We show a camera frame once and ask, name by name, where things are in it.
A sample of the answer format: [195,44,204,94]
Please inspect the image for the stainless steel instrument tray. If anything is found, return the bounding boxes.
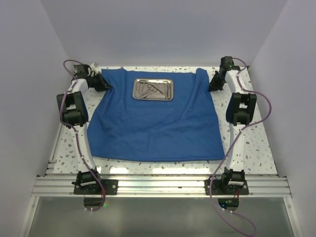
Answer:
[132,78,174,101]

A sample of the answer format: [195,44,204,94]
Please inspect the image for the steel surgical scissors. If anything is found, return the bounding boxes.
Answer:
[146,84,164,97]

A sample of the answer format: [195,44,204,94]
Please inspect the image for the blue surgical drape cloth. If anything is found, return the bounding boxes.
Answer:
[87,68,224,162]

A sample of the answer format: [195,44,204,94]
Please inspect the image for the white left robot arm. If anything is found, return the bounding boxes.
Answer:
[56,59,113,194]

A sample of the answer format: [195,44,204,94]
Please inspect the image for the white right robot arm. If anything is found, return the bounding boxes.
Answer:
[208,56,257,194]

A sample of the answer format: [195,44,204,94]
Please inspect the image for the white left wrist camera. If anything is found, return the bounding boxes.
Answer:
[90,62,99,74]

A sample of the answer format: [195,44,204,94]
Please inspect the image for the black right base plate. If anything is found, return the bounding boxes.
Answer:
[204,179,249,196]

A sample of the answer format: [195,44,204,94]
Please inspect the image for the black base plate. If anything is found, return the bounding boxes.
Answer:
[204,179,249,196]
[73,179,119,196]

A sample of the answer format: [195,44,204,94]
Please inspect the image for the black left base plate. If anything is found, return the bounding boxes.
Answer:
[73,179,119,196]

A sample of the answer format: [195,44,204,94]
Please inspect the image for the aluminium mounting rail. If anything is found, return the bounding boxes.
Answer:
[31,158,291,198]

